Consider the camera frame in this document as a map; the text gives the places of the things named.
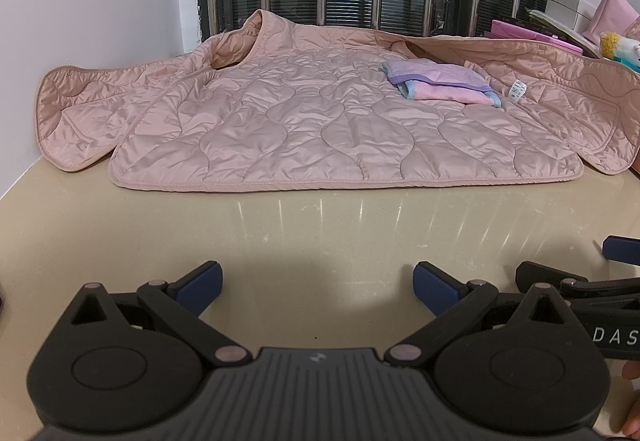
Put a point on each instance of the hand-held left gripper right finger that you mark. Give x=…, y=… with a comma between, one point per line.
x=435, y=288

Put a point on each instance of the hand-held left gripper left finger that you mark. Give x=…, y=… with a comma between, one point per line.
x=200, y=288

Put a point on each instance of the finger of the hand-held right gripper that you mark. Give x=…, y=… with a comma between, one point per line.
x=622, y=251
x=540, y=273

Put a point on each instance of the pink blue purple pastel garment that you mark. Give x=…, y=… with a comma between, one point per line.
x=440, y=81

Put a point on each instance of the person's right hand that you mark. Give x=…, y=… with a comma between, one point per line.
x=631, y=421

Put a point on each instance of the pink quilted jacket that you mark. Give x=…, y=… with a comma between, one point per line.
x=300, y=121

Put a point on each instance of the white yellow plush toy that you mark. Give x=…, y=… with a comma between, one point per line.
x=622, y=48

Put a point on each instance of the pink fabric pouch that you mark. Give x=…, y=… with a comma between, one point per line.
x=615, y=16

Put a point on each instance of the dark patterned sheets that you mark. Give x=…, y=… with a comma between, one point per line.
x=560, y=23

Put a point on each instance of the pink flat box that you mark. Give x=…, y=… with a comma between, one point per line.
x=530, y=33

